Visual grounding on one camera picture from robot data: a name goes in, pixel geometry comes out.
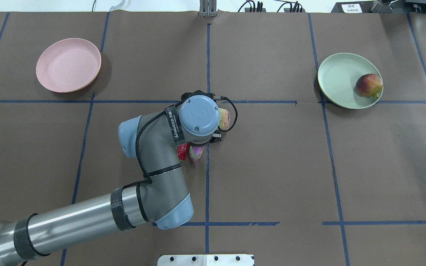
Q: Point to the red chili pepper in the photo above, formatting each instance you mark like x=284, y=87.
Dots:
x=182, y=152

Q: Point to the purple eggplant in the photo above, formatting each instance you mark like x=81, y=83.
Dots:
x=195, y=154

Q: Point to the red apple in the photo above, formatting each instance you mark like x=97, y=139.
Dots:
x=369, y=85

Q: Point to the green plate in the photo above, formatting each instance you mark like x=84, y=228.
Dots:
x=337, y=77

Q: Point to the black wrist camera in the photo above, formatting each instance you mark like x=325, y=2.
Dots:
x=212, y=96

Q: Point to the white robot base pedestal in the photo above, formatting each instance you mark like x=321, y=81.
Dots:
x=207, y=260

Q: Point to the green yellow apple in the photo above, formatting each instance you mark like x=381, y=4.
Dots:
x=224, y=123

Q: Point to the pink plate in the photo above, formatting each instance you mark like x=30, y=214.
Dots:
x=68, y=65

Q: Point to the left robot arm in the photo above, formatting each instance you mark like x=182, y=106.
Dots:
x=52, y=152

